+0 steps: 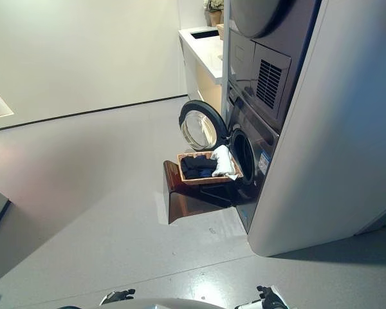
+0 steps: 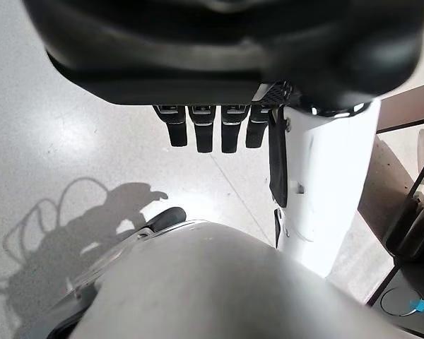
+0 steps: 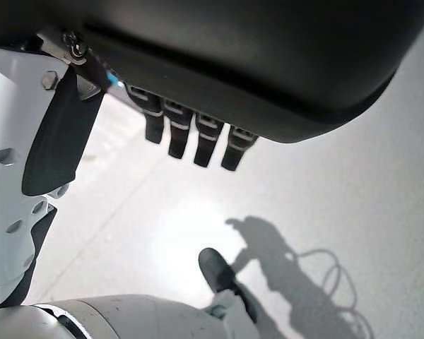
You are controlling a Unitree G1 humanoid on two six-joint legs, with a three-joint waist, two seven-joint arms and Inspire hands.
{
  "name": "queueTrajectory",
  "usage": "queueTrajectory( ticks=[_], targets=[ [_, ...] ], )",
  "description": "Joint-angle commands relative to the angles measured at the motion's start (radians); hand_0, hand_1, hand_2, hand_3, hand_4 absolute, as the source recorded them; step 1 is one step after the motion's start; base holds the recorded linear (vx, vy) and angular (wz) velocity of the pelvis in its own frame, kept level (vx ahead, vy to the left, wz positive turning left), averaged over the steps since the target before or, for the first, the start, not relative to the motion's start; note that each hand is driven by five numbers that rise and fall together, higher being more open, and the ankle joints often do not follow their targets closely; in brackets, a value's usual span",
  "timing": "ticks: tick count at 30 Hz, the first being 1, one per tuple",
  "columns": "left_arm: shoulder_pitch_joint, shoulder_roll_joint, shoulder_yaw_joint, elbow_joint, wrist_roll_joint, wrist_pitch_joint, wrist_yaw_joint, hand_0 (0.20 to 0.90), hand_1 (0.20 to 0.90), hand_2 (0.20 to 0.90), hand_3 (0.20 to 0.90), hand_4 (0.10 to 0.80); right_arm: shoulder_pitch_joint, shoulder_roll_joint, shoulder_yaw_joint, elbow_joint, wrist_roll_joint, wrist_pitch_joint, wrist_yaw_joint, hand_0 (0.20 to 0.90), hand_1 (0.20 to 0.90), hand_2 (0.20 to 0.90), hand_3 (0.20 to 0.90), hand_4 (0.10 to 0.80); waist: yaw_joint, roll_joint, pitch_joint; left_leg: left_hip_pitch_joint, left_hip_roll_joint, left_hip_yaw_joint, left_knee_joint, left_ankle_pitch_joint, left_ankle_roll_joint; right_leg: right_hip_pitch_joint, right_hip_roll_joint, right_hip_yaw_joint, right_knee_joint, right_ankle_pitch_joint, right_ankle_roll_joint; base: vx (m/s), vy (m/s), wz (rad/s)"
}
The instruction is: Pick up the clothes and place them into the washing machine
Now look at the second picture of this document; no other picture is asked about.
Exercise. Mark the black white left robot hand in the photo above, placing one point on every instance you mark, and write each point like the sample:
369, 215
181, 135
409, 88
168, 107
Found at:
198, 53

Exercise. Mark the brown wooden stool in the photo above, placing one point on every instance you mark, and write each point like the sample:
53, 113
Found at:
388, 176

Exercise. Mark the blue tape piece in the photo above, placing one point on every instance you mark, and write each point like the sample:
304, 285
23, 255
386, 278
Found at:
421, 306

